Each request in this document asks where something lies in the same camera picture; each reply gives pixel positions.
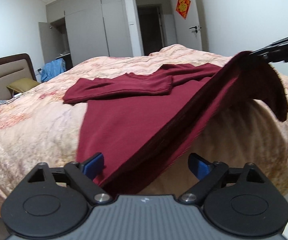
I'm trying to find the dark red long-sleeve garment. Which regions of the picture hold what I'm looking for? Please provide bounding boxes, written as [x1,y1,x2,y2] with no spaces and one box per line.
[63,51,288,195]

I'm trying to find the blue clothing pile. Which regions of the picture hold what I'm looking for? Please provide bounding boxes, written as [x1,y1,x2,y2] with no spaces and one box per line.
[41,58,66,82]

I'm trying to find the peach floral bed quilt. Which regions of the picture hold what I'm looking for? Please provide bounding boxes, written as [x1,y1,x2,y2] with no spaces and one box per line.
[0,44,288,206]

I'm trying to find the white room door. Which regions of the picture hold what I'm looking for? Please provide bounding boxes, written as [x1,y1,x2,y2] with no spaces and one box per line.
[171,0,202,50]

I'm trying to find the olive yellow pillow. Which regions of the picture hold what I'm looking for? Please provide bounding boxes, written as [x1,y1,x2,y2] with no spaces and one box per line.
[7,78,40,95]

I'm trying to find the red fu door decoration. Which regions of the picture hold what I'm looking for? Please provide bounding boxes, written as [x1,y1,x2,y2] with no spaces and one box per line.
[175,0,191,20]

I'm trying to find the brown padded bed headboard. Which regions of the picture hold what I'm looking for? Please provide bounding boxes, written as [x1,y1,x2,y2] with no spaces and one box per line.
[0,53,37,100]

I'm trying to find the grey built-in wardrobe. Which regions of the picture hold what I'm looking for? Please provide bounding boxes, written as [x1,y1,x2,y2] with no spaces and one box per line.
[38,0,133,66]

